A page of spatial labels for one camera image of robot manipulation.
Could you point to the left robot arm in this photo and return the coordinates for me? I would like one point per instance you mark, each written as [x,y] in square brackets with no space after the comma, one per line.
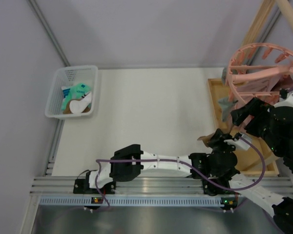
[131,162]

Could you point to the grey sock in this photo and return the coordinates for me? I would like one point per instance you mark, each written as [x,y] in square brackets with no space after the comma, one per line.
[224,76]
[226,105]

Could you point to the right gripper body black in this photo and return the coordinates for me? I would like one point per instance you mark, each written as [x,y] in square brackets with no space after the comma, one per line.
[248,115]

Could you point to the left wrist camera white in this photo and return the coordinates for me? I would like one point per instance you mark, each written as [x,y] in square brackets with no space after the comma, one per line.
[241,141]

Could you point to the wooden rod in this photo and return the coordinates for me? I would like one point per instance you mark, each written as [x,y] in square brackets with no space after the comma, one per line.
[286,10]

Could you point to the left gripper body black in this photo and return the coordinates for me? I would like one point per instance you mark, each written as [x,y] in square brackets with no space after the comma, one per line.
[219,137]

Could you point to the white plastic basket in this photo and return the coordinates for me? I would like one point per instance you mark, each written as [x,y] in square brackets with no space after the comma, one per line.
[71,83]

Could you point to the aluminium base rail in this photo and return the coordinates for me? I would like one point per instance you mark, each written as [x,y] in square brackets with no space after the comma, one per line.
[53,185]

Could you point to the wooden upright post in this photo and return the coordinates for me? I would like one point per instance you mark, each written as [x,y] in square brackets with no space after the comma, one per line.
[258,22]

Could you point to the white slotted cable duct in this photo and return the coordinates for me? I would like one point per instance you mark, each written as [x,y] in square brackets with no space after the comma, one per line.
[121,201]

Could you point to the green blue patterned sock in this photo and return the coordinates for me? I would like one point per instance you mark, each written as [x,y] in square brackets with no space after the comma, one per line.
[68,94]

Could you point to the wooden tray frame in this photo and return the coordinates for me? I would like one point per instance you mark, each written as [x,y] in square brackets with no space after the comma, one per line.
[249,161]

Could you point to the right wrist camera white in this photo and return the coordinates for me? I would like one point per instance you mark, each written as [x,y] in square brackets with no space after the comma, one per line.
[285,99]

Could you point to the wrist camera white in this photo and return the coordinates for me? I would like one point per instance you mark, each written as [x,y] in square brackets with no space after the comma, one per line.
[241,141]
[285,99]

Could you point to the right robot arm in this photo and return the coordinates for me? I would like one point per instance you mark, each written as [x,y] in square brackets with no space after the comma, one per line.
[274,125]

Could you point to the brown sock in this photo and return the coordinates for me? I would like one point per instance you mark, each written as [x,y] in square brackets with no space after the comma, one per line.
[205,139]
[68,111]

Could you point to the pink round clip hanger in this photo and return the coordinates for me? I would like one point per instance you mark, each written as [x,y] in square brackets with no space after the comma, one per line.
[256,61]

